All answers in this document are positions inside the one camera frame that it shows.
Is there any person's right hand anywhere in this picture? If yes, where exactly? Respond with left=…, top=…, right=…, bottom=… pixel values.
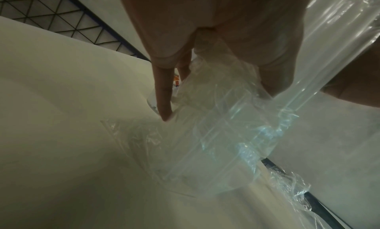
left=320, top=35, right=380, bottom=107

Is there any person's left hand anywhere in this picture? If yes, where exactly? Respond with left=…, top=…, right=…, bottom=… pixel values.
left=116, top=0, right=315, bottom=122

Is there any pack of straws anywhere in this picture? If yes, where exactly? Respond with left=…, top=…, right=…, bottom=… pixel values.
left=101, top=0, right=380, bottom=198

